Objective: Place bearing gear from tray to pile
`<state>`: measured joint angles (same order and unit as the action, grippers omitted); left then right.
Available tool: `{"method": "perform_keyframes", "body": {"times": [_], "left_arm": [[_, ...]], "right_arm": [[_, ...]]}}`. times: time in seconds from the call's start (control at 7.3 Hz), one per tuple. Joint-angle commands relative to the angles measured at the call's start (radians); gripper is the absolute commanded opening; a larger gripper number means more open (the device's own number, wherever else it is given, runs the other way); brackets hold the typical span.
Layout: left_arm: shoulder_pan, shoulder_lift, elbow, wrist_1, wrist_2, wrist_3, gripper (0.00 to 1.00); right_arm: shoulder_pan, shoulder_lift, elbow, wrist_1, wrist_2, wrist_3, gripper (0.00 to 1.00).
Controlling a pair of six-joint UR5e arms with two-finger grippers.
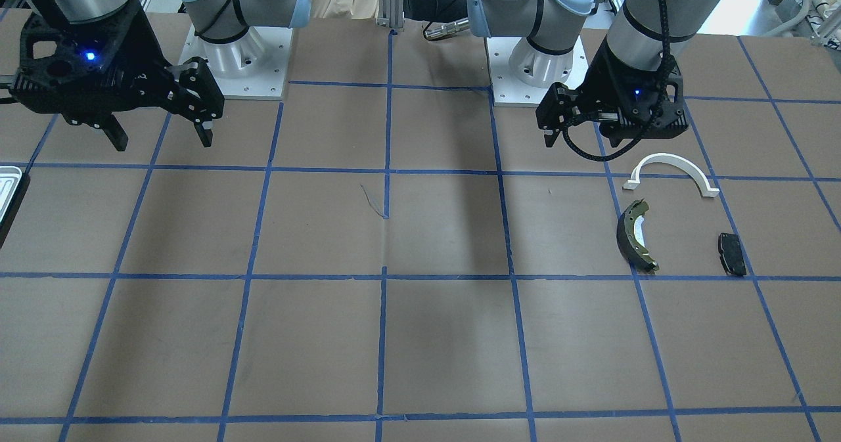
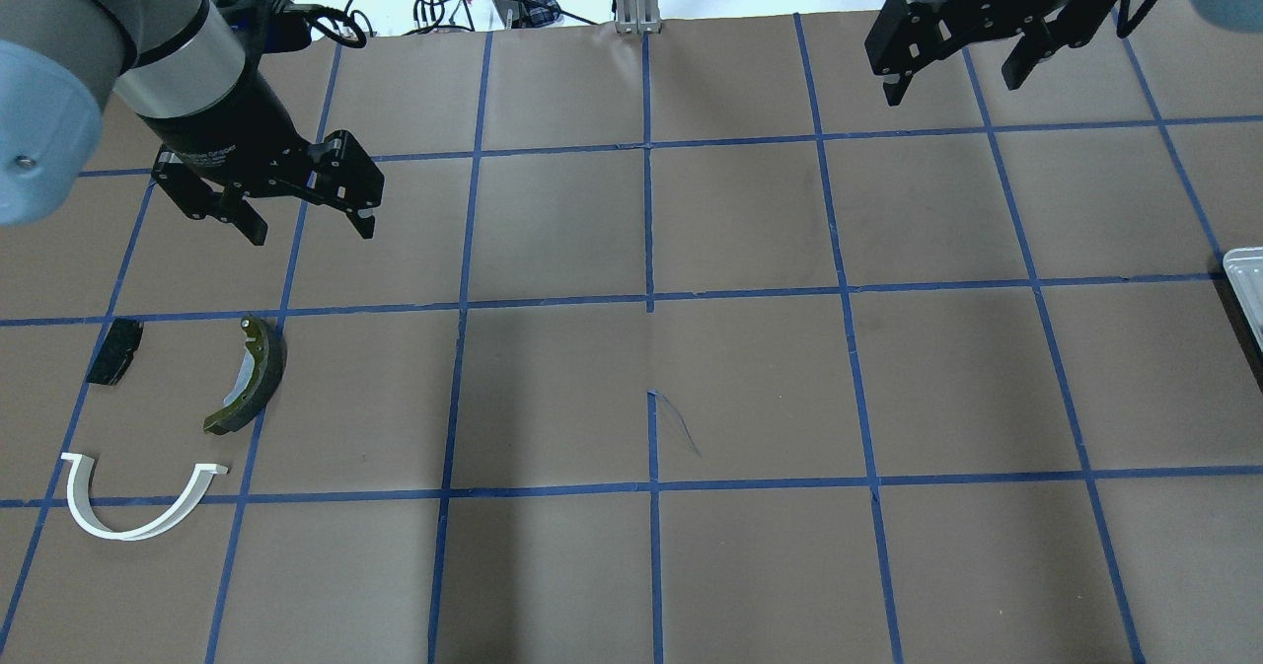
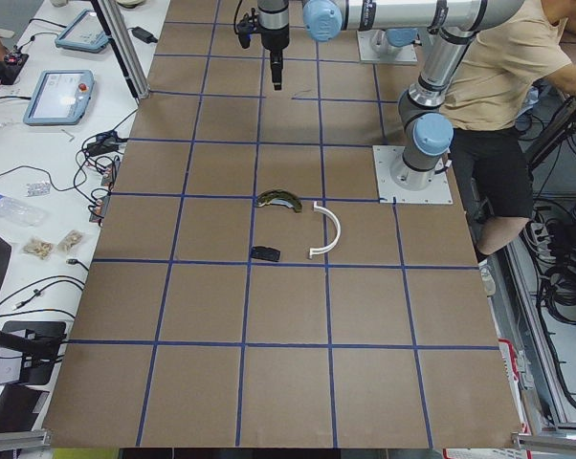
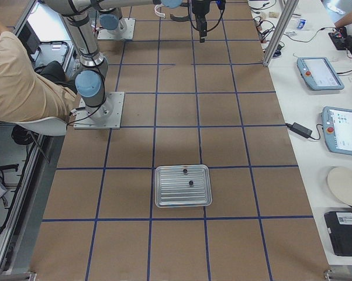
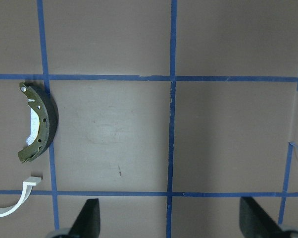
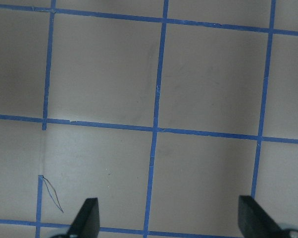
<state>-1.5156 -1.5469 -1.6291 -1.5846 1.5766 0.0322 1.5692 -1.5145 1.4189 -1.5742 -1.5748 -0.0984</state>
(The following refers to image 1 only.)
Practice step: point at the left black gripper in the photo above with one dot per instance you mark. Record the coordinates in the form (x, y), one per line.
(599, 86)

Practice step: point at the silver metal cylinder tool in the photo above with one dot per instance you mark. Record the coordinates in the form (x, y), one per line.
(446, 30)

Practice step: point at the olive green brake shoe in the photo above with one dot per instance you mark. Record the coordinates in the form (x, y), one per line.
(629, 235)

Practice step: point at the black brake pad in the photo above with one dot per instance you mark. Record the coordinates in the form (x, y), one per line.
(731, 254)

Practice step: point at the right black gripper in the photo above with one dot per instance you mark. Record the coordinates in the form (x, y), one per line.
(141, 56)

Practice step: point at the white curved plastic bracket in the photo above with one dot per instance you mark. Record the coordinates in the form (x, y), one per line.
(705, 187)

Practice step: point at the silver ribbed metal tray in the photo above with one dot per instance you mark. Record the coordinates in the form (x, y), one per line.
(14, 183)

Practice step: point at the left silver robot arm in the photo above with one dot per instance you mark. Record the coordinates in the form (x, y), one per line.
(641, 30)

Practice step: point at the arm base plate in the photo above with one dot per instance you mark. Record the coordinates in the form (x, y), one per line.
(263, 77)
(521, 75)

